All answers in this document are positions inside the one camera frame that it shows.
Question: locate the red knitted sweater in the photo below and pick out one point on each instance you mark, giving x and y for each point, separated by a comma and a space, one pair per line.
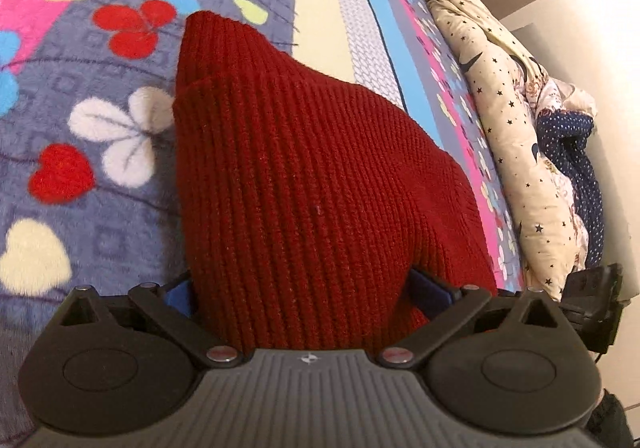
306, 201

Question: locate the navy dotted pillow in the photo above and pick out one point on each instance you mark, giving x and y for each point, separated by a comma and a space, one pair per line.
563, 136

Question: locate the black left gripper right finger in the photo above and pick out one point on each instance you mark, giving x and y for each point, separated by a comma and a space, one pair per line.
467, 325

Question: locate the beige star-pattern duvet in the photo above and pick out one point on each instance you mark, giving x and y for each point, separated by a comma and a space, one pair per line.
512, 93

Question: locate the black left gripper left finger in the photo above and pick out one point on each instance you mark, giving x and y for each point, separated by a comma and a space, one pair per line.
144, 310

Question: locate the colourful floral bed cover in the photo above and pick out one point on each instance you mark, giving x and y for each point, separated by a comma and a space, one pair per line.
87, 138

